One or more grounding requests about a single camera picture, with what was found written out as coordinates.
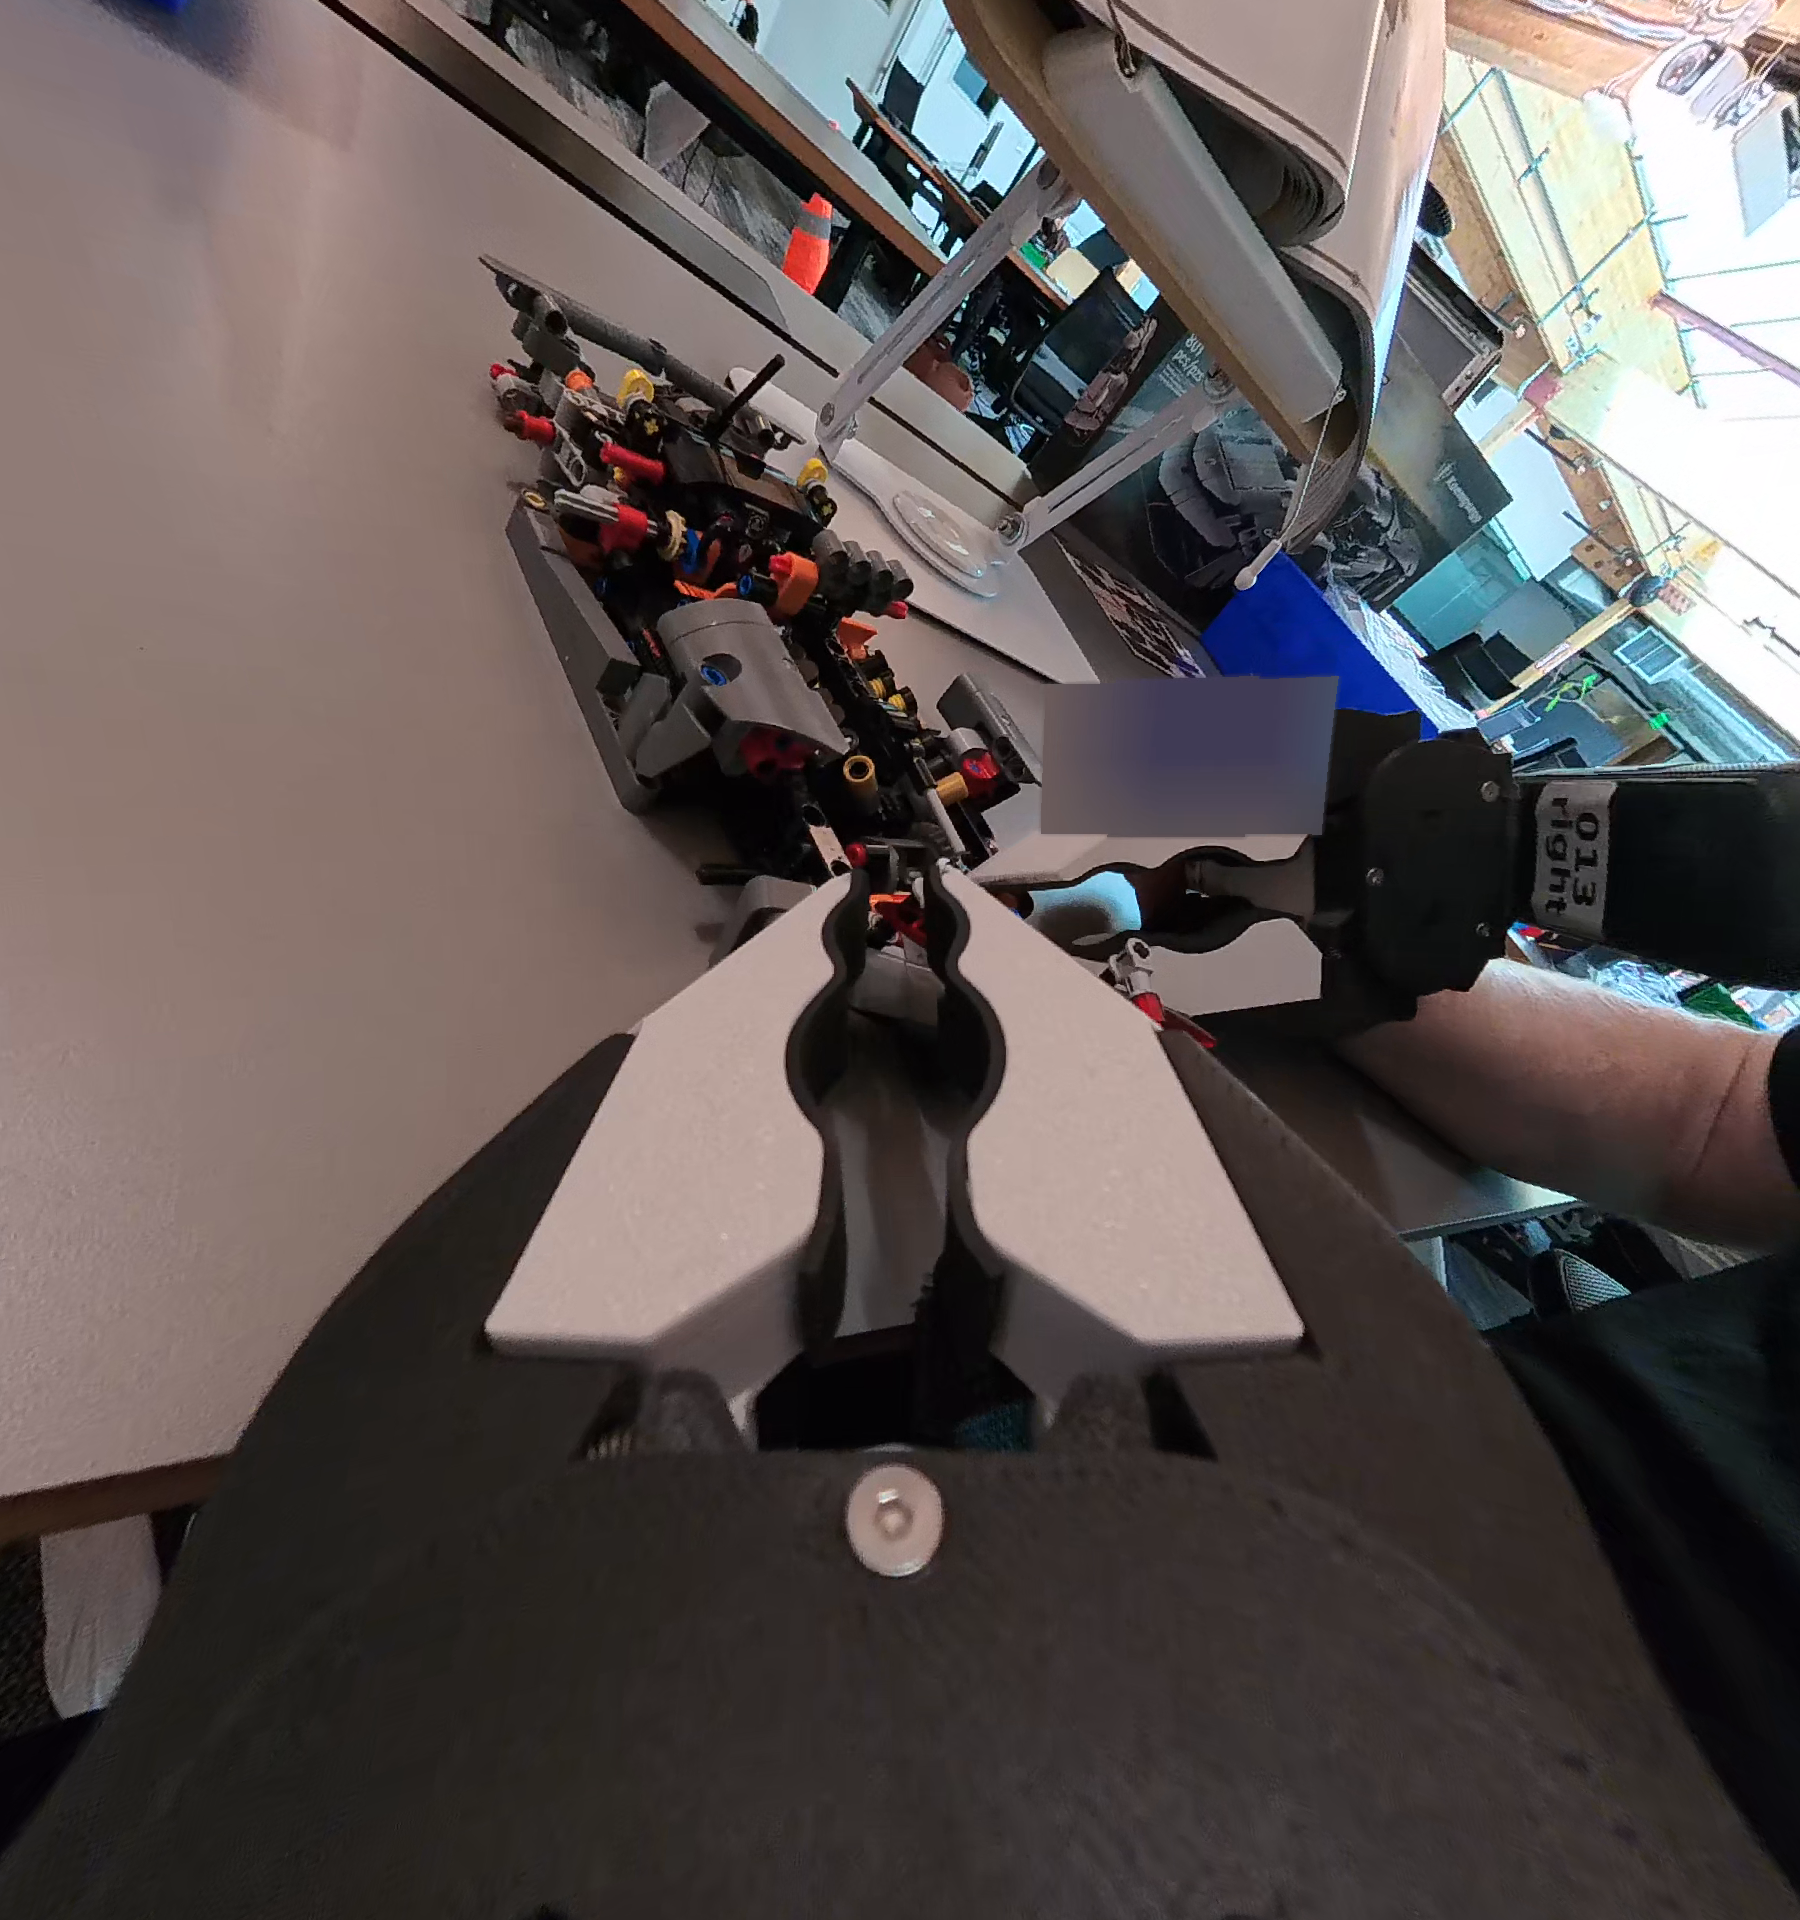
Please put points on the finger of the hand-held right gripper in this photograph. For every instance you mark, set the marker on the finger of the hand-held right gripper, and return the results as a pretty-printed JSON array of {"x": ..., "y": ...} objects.
[
  {"x": 1262, "y": 975},
  {"x": 1217, "y": 845}
]

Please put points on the sticker sheet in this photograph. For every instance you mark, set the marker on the sticker sheet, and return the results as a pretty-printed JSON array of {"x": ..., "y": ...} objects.
[{"x": 1141, "y": 615}]

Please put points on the orange traffic cone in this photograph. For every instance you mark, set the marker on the orange traffic cone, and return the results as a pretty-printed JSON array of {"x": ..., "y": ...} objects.
[{"x": 813, "y": 240}]

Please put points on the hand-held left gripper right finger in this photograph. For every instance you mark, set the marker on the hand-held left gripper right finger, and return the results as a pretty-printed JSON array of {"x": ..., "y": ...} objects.
[{"x": 1125, "y": 1183}]

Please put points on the grey office chair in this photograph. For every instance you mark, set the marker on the grey office chair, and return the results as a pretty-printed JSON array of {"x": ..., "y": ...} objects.
[{"x": 1559, "y": 1274}]

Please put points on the multicoloured lego car model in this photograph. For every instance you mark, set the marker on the multicoloured lego car model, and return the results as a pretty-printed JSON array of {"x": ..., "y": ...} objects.
[{"x": 720, "y": 660}]

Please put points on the person's right forearm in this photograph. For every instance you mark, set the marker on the person's right forearm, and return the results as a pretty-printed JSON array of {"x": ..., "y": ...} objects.
[{"x": 1559, "y": 1094}]

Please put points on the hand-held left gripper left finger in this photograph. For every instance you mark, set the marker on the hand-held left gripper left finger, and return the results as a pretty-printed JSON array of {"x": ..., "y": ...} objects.
[{"x": 675, "y": 1183}]

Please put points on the blue plastic bin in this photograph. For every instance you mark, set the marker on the blue plastic bin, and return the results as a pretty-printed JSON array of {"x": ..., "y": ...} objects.
[{"x": 1289, "y": 648}]

